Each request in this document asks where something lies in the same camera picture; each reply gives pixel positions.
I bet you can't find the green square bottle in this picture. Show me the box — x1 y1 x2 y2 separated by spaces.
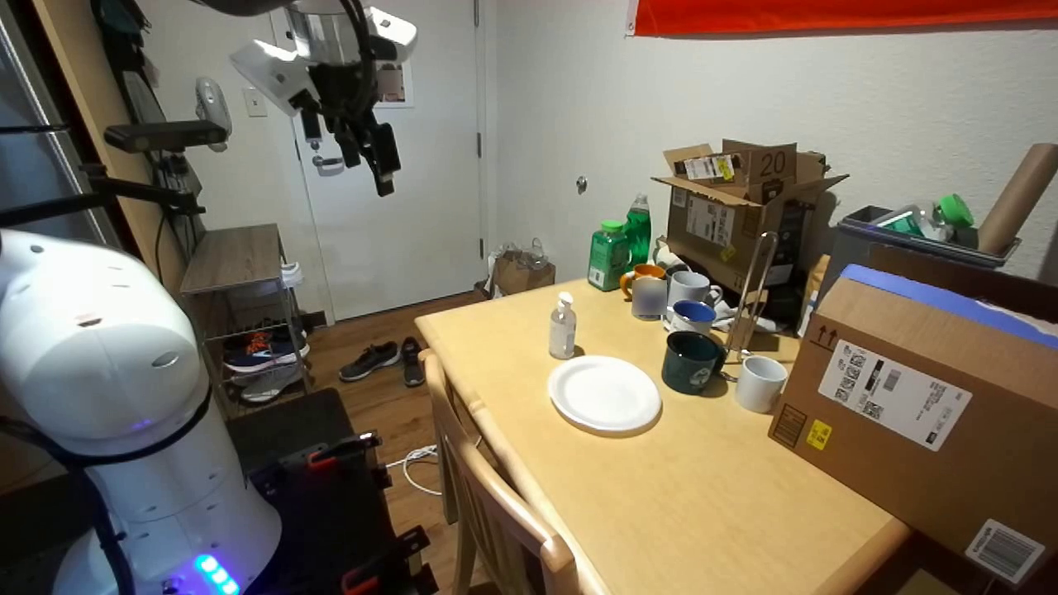
588 219 628 292

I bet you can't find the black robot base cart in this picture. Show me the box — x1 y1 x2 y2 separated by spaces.
227 392 435 595

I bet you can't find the sealed cardboard shipping box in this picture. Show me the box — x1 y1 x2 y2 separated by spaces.
770 265 1058 585

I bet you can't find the tall white mug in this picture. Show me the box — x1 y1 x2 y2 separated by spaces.
668 271 710 302

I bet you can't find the red wall banner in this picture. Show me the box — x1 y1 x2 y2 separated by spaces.
632 0 1058 38

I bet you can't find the brown paper bag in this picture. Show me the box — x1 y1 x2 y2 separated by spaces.
491 247 554 294

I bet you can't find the cardboard tube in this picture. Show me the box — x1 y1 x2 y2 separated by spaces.
980 141 1058 256

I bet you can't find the plain white mug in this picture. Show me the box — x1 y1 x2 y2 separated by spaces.
736 354 786 415

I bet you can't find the green soda bottle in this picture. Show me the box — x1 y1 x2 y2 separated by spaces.
625 195 651 265

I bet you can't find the dark green mug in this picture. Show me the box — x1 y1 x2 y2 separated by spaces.
660 332 728 393

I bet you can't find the dark sneaker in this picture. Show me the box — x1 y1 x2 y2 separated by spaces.
339 341 401 384

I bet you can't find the white round plate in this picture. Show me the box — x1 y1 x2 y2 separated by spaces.
548 359 660 432

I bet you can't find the shoe rack shelf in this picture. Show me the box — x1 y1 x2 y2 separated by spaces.
178 225 310 416

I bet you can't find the dark trash bin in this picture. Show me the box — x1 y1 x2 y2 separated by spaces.
822 206 1012 294

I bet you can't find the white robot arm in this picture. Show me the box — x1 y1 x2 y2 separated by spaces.
0 231 401 595

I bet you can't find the white door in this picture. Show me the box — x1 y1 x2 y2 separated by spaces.
295 0 481 322

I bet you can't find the white mug blue rim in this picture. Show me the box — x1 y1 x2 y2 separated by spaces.
660 302 713 332

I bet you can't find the orange mug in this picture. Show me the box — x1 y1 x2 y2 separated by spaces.
618 263 668 299

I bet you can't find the clear pump bottle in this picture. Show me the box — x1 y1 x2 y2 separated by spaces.
548 292 576 362

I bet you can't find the wooden chair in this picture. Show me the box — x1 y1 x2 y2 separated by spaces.
420 351 581 595

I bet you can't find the open cardboard box stack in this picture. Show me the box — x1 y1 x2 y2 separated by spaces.
660 140 842 292

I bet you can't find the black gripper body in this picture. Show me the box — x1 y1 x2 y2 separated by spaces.
289 62 380 170

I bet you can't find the blue patterned mug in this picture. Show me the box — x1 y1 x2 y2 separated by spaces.
632 274 668 322

